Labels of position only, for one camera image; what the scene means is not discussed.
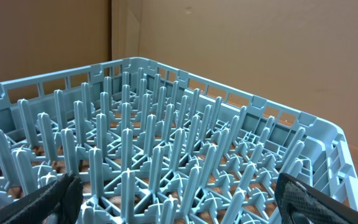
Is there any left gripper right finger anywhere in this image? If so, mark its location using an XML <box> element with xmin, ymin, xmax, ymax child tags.
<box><xmin>275</xmin><ymin>173</ymin><xmax>358</xmax><ymax>224</ymax></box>

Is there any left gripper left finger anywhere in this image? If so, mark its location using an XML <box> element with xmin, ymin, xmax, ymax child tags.
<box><xmin>0</xmin><ymin>172</ymin><xmax>83</xmax><ymax>224</ymax></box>

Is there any grey dishwasher rack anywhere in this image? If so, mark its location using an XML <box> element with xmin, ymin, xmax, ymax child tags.
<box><xmin>0</xmin><ymin>57</ymin><xmax>358</xmax><ymax>223</ymax></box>

